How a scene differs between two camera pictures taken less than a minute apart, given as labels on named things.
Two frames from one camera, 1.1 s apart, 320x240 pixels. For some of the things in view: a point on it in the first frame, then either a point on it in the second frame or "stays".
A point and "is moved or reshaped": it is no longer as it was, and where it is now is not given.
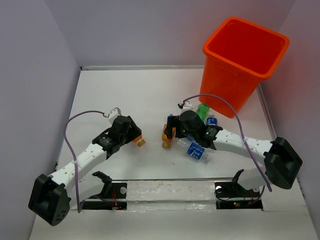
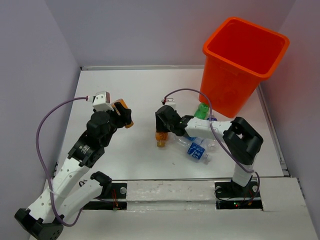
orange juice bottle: [139, 141] → [123, 102]
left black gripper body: [123, 140] → [108, 136]
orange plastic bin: [236, 57] stays
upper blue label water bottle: [191, 139] stays
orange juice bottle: [166, 142] is moved or reshaped
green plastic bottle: [202, 110] stays
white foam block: [171, 190] stays
